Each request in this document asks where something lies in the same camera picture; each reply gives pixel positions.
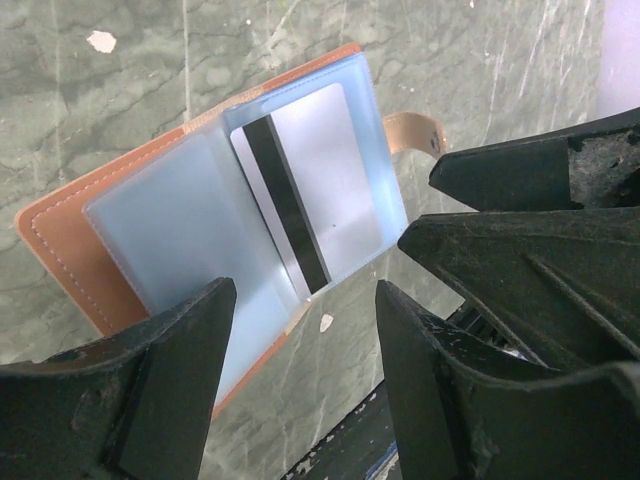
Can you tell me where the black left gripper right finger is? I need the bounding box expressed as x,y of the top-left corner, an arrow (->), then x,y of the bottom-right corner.
375,281 -> 639,479

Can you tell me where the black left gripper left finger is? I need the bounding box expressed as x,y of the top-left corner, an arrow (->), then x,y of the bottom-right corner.
1,278 -> 236,479

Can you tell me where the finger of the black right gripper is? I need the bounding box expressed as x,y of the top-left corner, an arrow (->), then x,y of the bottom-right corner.
398,207 -> 639,370
429,108 -> 639,212

